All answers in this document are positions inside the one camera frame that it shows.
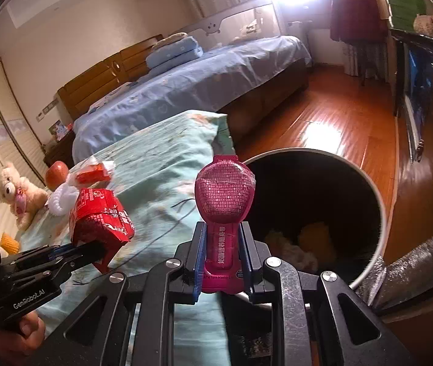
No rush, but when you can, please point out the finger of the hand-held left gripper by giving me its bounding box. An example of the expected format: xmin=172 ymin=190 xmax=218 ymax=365
xmin=11 ymin=245 xmax=120 ymax=280
xmin=1 ymin=242 xmax=88 ymax=268

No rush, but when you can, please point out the hanging red jacket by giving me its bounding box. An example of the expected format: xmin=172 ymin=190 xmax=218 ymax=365
xmin=330 ymin=0 xmax=388 ymax=42

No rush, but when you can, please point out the wall switch panel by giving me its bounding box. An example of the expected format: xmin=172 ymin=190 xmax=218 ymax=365
xmin=35 ymin=99 xmax=59 ymax=120

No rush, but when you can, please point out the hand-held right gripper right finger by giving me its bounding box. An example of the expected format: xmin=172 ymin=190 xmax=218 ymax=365
xmin=237 ymin=221 xmax=408 ymax=366

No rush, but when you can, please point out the yellow corn cob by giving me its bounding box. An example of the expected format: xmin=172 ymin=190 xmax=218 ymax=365
xmin=0 ymin=234 xmax=22 ymax=254

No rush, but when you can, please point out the silver foil sheet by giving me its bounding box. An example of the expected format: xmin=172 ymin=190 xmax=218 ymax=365
xmin=356 ymin=217 xmax=433 ymax=313

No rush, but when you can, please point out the red apple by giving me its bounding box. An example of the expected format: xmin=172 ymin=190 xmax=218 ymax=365
xmin=45 ymin=161 xmax=69 ymax=190

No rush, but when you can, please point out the person's left hand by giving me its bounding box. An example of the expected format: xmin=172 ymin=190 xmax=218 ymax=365
xmin=0 ymin=309 xmax=45 ymax=353

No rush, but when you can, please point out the round metal trash can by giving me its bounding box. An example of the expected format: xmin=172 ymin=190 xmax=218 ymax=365
xmin=220 ymin=149 xmax=387 ymax=313

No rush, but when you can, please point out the pink snack pouch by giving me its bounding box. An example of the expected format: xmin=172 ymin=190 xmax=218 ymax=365
xmin=195 ymin=154 xmax=257 ymax=296

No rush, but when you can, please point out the yellow foam fruit net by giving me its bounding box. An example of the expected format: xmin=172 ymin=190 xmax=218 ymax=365
xmin=298 ymin=221 xmax=337 ymax=264

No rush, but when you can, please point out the stack of green boxes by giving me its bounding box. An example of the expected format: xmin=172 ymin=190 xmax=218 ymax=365
xmin=382 ymin=0 xmax=428 ymax=27

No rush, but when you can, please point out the beige pillow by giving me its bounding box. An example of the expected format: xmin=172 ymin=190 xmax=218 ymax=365
xmin=152 ymin=31 xmax=188 ymax=50

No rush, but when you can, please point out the brown teddy bear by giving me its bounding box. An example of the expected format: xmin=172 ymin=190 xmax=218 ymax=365
xmin=413 ymin=8 xmax=433 ymax=39

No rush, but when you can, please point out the flat blue pillow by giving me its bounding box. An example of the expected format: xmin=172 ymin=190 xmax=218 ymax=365
xmin=89 ymin=84 xmax=133 ymax=113

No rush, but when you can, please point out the dark wooden nightstand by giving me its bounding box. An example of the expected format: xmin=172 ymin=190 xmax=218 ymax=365
xmin=43 ymin=131 xmax=76 ymax=168

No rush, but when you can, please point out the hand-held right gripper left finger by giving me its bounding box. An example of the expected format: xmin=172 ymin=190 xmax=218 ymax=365
xmin=35 ymin=221 xmax=207 ymax=366

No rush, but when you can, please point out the red foil snack wrapper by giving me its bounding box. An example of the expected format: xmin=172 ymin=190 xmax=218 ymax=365
xmin=68 ymin=156 xmax=116 ymax=185

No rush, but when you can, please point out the cream teddy bear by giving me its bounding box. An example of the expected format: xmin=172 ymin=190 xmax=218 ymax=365
xmin=0 ymin=161 xmax=51 ymax=231

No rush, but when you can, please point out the wooden headboard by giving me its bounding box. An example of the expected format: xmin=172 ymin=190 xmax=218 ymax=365
xmin=57 ymin=34 xmax=164 ymax=120

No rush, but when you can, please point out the white foam fruit net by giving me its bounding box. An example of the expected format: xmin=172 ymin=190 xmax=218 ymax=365
xmin=47 ymin=183 xmax=82 ymax=216

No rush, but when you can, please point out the folded blue quilt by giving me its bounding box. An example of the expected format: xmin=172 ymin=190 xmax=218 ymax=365
xmin=146 ymin=36 xmax=204 ymax=73

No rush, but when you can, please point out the bed with blue sheet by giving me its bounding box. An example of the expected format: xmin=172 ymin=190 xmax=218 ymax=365
xmin=72 ymin=35 xmax=312 ymax=164

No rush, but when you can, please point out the grey bed guard rail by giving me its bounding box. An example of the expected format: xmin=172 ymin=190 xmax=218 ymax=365
xmin=180 ymin=0 xmax=282 ymax=52

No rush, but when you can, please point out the photo frame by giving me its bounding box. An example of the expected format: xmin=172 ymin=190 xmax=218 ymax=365
xmin=49 ymin=119 xmax=65 ymax=140

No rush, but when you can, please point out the glass cabinet door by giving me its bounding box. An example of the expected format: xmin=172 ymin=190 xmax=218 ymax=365
xmin=403 ymin=44 xmax=433 ymax=161

